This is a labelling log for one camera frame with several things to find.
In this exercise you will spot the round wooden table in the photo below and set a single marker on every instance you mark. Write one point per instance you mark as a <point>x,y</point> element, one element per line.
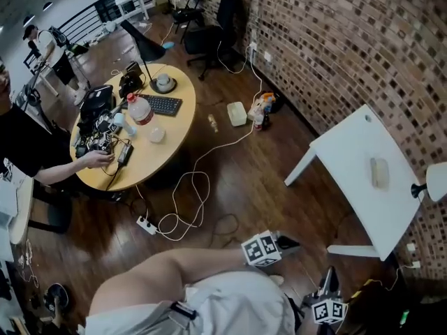
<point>167,141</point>

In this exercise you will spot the black round device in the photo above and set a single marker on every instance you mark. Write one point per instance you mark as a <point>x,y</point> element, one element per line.
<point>56,297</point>

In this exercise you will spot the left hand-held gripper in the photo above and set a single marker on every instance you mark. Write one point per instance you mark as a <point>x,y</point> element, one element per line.
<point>260,250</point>

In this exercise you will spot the clear plastic lid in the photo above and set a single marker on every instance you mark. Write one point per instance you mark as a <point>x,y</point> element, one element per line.
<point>156,134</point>

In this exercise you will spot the person's white shirt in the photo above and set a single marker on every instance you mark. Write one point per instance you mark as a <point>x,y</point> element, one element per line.
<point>230,309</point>

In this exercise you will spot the white power strip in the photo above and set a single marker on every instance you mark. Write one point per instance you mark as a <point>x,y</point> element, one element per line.
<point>146,224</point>

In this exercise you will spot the black desk lamp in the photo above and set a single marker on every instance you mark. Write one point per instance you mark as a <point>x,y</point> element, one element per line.
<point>145,45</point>

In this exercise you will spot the white table lamp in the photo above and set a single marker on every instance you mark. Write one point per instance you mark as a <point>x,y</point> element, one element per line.
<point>436,181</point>

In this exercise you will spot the black metal railing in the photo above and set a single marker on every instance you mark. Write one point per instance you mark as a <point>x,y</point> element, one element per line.
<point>104,9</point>

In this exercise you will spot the black stool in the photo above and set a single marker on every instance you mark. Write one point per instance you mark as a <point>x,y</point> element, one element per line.
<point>52,209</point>

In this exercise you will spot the orange snack packets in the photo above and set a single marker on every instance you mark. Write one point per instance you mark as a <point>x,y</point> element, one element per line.
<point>267,100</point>

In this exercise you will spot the small pale blue bottle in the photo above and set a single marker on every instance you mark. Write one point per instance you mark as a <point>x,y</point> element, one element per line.
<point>124,123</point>

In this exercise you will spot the black keyboard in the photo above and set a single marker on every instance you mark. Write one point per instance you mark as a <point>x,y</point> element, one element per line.
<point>163,104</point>

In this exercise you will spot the white side table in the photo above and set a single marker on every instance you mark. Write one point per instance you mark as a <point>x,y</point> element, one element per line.
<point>363,201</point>

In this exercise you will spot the blue oval object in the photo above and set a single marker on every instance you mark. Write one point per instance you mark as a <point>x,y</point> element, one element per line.
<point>168,44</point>

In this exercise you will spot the beige glasses case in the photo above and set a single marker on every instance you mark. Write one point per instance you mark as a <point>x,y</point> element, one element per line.
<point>379,172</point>

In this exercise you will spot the black folding chair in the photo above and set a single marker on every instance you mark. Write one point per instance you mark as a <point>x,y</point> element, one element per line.
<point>190,12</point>

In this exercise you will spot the white wall socket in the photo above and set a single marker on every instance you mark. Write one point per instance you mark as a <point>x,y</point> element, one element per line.
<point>415,264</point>

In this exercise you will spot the large red-capped water bottle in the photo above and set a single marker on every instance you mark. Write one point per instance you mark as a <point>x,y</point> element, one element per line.
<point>140,111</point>

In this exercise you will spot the white plastic box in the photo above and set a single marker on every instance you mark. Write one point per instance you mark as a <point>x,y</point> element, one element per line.
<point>238,114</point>

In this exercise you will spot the person's left forearm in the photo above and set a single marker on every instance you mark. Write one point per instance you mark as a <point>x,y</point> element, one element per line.
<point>164,277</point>

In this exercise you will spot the black office chair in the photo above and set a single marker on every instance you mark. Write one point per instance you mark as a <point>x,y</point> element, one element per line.
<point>216,33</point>

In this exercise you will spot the spare hand-held grippers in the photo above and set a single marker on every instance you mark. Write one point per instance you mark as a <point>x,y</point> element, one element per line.
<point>99,133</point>

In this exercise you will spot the black power adapter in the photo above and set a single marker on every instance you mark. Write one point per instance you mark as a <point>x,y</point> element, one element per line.
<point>125,153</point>

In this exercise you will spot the white wall charger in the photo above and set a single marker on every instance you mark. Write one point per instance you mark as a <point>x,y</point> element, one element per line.
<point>253,46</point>

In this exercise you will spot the small bottle with red label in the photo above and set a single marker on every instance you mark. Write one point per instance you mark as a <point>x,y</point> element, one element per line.
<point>258,120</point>

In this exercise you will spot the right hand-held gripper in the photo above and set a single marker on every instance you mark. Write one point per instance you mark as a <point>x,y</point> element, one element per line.
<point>328,312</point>

